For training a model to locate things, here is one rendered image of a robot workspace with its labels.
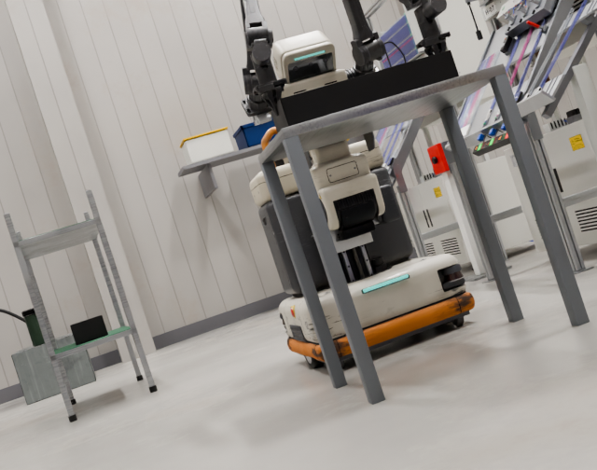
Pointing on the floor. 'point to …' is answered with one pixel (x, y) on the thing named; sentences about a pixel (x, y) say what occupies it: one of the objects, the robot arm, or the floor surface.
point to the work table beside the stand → (395, 110)
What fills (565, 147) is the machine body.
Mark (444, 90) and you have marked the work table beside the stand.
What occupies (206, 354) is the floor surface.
